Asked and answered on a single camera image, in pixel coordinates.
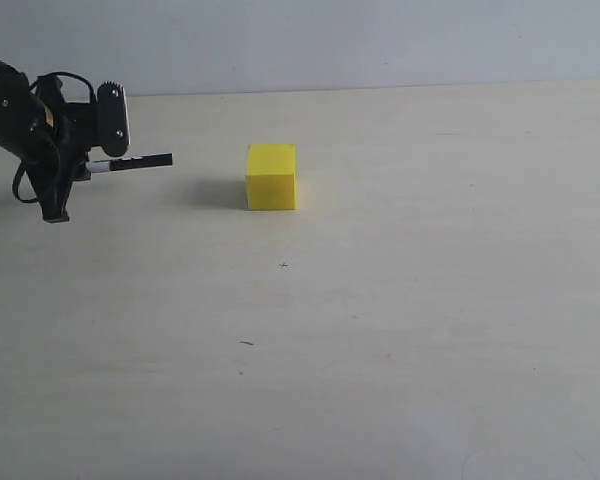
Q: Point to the yellow cube block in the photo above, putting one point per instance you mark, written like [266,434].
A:
[271,177]

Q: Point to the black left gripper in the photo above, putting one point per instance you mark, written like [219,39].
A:
[37,123]

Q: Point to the black and white marker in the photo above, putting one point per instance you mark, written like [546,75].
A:
[130,163]

